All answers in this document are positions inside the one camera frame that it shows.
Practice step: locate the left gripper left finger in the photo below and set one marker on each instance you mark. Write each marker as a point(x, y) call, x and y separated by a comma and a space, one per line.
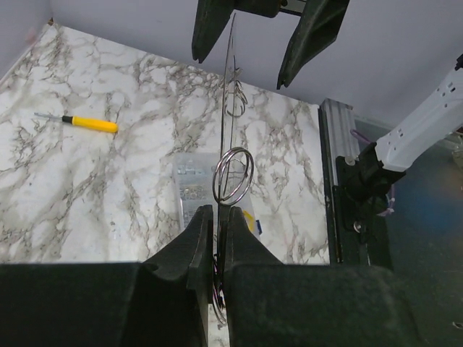
point(162, 301)

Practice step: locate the aluminium rail front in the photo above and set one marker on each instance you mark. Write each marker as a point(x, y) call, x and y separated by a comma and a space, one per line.
point(335, 121)

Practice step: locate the clear plastic screw box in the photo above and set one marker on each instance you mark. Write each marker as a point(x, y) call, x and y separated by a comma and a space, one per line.
point(193, 179)

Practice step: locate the yellow handled screwdriver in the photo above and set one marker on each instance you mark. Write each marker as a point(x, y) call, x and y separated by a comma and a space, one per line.
point(93, 124)

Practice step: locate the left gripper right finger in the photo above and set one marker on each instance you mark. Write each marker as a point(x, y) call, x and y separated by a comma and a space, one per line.
point(269, 303)

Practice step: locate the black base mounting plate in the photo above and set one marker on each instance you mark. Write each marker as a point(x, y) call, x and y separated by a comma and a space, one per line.
point(372, 235)

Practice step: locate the yellow plastic key tag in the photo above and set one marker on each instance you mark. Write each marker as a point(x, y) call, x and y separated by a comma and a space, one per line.
point(249, 220)

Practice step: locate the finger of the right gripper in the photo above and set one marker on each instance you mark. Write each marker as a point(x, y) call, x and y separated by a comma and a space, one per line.
point(318, 27)
point(211, 18)

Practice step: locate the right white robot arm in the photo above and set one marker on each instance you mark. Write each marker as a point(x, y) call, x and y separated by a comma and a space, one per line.
point(361, 64)

